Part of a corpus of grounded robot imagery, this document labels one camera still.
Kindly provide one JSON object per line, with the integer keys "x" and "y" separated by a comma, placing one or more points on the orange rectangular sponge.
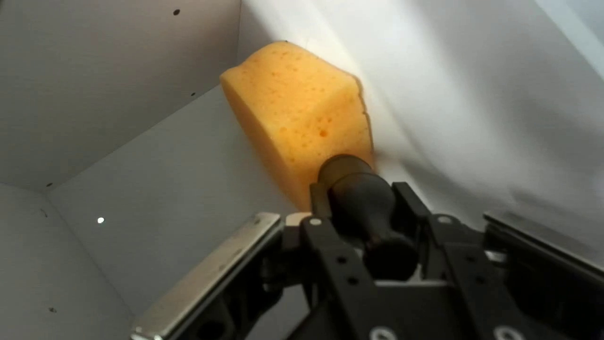
{"x": 296, "y": 111}

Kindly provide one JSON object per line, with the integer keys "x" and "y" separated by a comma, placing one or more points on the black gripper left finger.
{"x": 345, "y": 282}

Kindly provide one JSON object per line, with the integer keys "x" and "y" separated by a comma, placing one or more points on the white toy kitchen unit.
{"x": 121, "y": 163}

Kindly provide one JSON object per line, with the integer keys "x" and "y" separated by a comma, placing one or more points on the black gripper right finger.
{"x": 453, "y": 254}

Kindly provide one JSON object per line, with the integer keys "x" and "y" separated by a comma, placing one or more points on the black bottle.
{"x": 362, "y": 207}

